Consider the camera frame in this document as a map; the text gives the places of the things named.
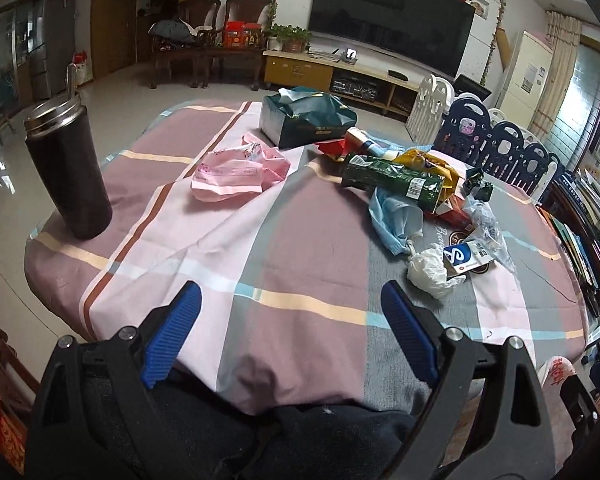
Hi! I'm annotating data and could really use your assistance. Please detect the person's dark pants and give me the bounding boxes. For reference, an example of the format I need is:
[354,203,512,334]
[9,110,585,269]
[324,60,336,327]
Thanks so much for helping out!
[80,375,431,480]

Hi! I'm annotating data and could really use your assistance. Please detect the stack of books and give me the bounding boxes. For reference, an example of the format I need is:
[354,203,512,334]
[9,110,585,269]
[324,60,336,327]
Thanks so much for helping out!
[570,165,600,231]

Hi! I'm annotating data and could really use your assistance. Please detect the grey refrigerator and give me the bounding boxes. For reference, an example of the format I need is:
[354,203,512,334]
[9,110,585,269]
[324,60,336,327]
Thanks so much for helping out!
[27,0,83,103]

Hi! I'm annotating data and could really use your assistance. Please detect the red cigarette box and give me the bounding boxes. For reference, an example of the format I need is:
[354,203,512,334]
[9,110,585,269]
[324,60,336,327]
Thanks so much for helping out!
[422,195,473,228]

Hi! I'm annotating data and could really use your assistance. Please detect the plaid pink grey tablecloth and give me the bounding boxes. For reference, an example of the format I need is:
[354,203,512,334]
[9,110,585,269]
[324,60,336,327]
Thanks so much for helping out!
[24,100,591,416]

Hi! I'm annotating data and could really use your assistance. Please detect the green snack packet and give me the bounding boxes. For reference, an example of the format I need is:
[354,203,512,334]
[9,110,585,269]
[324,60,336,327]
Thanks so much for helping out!
[340,152,446,216]

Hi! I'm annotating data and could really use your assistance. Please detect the clear plastic bag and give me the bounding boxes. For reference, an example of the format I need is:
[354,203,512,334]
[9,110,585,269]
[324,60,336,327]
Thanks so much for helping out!
[462,195,518,276]

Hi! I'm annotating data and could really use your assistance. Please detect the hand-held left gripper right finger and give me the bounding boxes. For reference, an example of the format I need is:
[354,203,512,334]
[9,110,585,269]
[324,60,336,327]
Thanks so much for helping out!
[381,281,563,480]

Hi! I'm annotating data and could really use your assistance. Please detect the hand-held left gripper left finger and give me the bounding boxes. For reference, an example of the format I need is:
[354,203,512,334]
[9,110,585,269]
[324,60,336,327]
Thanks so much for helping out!
[25,280,203,480]

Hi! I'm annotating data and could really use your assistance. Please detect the blue face mask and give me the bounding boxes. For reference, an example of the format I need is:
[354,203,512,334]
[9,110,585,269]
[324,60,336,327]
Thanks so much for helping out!
[367,187,426,256]

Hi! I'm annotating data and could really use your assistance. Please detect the blue playpen fence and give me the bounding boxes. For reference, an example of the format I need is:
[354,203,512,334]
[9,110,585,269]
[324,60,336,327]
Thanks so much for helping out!
[437,97,566,196]

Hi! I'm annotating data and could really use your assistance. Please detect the black audio receiver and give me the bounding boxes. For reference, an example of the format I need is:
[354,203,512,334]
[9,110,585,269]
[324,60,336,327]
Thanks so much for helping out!
[330,80,381,98]

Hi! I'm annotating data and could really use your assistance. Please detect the blue white card packet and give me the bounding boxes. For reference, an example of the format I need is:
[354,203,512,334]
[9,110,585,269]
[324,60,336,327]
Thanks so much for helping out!
[442,237,498,276]

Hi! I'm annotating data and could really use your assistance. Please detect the white tissue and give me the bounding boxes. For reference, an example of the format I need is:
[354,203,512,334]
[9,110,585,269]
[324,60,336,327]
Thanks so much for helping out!
[406,246,463,301]

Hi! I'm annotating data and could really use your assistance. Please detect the white standing air conditioner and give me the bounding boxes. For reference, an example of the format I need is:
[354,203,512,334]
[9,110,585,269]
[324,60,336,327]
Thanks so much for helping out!
[497,30,553,123]

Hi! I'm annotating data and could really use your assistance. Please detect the white playpen panel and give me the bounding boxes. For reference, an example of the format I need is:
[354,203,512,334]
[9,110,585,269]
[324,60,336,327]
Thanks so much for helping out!
[406,74,456,143]

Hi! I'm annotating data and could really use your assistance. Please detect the black steel thermos bottle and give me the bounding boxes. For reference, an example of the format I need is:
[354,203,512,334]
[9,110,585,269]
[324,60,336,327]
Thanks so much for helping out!
[23,64,114,241]

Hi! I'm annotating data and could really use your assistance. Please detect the dark green crumpled wrapper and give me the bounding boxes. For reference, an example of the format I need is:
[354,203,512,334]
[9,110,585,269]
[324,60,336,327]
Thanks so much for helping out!
[461,167,496,201]

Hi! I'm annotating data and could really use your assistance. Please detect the pink plastic bag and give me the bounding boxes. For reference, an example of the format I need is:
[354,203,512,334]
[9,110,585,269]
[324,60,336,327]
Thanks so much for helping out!
[190,132,292,203]

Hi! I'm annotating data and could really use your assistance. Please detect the red crumpled wrapper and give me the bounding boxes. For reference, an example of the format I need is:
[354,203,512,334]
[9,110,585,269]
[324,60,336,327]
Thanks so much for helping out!
[314,139,351,162]

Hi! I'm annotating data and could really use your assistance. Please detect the black monitor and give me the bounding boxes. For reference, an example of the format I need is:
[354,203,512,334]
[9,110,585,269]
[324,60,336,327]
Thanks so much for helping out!
[452,74,492,101]

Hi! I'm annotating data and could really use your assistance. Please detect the waste bin with white bag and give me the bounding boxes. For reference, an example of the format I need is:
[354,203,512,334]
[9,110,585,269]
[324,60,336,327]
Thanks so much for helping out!
[535,355,578,388]

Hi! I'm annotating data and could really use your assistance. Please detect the dark jacket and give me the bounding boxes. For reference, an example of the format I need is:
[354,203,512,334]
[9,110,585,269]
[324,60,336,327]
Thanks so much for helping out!
[148,17,197,46]

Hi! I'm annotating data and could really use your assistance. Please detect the red gift box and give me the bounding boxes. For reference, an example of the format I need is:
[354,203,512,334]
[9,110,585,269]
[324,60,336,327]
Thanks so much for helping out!
[222,21,263,50]

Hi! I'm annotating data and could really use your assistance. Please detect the dark green gift bag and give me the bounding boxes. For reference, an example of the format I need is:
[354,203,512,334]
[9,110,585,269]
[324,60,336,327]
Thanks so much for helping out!
[258,86,358,150]

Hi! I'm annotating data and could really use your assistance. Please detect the green potted plant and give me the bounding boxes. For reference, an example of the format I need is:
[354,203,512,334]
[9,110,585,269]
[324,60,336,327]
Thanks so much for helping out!
[266,23,313,53]

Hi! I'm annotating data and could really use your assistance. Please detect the yellow snack packet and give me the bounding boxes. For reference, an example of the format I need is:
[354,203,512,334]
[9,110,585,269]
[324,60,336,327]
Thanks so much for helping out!
[392,147,468,196]

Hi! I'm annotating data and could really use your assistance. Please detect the white paper cup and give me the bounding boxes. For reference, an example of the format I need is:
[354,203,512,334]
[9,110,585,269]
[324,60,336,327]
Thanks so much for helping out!
[344,127,406,158]

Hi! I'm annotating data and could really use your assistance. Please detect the row of picture books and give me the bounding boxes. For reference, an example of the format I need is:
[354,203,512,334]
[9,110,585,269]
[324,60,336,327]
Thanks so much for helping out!
[540,205,600,306]

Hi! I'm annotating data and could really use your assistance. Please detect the red white shopping bag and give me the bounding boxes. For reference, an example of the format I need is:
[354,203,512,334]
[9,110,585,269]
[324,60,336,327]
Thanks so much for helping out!
[74,51,93,86]

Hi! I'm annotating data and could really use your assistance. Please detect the dark wooden armchair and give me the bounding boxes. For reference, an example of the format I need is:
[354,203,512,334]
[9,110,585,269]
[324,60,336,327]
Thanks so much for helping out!
[147,0,221,88]
[200,0,273,92]

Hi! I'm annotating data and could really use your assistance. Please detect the yellow wooden television cabinet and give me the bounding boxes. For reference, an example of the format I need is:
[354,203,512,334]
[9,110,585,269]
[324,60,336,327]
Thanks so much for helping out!
[262,49,431,121]

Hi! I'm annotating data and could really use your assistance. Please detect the beige curtain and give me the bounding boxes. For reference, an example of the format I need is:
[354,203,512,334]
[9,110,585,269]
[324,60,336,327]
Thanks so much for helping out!
[527,10,583,136]

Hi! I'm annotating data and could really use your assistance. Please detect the large black television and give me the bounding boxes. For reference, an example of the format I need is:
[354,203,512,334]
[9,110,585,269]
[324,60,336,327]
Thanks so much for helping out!
[307,0,477,78]

